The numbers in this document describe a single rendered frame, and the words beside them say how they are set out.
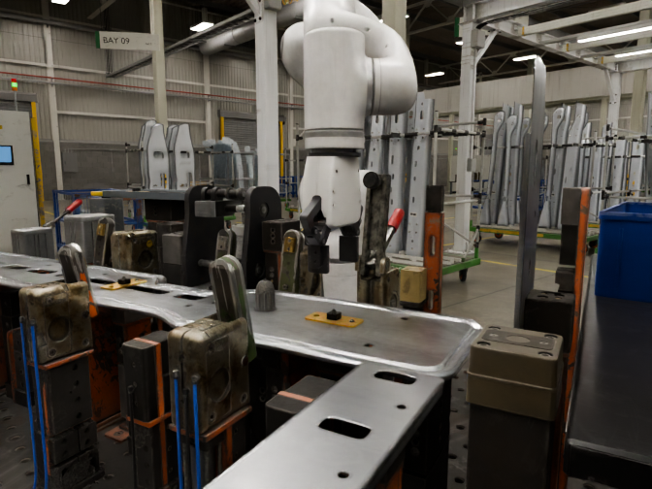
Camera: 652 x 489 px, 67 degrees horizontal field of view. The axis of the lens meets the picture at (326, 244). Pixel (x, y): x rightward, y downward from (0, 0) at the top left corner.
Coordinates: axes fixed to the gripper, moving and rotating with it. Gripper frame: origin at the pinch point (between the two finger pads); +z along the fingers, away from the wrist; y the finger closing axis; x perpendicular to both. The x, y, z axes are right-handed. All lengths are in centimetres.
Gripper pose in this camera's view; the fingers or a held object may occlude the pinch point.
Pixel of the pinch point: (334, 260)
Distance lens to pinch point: 71.5
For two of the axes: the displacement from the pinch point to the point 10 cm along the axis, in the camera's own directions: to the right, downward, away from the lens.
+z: 0.0, 9.9, 1.6
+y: -4.9, 1.4, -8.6
